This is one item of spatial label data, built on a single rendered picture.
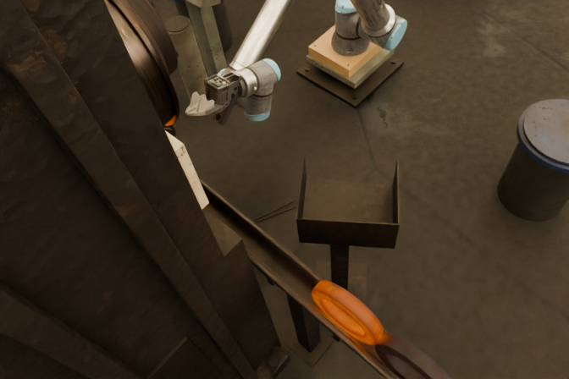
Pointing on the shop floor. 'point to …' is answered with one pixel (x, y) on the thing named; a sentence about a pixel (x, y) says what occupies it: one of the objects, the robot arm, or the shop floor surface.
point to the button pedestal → (202, 21)
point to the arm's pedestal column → (353, 96)
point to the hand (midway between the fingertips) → (190, 113)
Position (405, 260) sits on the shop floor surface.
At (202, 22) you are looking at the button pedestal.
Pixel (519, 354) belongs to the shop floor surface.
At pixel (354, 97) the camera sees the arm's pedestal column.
